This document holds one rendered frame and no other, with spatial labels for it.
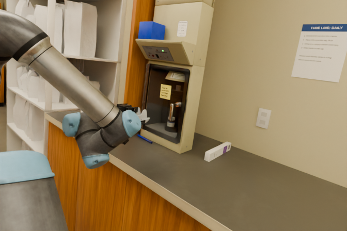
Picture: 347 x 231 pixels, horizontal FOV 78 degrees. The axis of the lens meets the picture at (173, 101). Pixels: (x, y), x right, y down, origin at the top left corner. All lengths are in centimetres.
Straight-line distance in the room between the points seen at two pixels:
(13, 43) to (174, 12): 81
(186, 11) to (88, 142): 78
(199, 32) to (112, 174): 83
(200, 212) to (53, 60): 63
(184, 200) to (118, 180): 43
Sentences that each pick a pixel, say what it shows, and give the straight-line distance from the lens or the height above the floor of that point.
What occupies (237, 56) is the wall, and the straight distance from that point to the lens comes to 144.
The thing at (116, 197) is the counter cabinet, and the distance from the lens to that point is 119.
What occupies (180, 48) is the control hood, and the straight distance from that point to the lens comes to 101.
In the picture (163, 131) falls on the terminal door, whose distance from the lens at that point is 120.
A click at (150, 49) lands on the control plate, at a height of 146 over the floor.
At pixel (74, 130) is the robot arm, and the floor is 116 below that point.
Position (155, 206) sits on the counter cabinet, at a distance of 99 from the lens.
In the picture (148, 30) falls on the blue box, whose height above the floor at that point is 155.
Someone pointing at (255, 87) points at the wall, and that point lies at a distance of 139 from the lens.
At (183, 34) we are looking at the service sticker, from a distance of 114.
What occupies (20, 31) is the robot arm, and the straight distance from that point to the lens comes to 61.
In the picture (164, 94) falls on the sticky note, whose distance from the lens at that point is 117.
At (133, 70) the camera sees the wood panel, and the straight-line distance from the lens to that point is 128.
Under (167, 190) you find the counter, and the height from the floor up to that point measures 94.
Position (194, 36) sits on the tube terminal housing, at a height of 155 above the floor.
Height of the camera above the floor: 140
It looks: 10 degrees down
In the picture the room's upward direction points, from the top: 8 degrees clockwise
